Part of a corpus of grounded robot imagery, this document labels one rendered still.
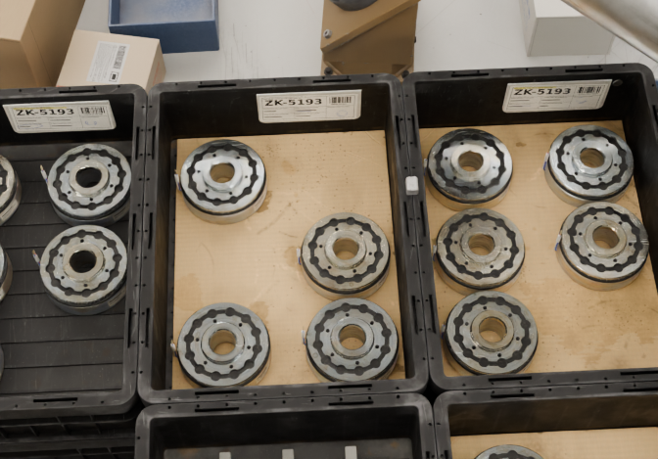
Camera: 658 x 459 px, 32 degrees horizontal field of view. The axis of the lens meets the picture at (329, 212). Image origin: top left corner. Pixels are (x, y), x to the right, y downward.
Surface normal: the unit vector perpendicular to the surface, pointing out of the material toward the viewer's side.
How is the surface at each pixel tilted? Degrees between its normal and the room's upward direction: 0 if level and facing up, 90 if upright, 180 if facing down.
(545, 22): 90
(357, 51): 90
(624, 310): 0
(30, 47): 90
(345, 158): 0
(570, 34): 90
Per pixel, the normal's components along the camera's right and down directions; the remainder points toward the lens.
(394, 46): -0.06, 0.87
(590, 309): 0.00, -0.48
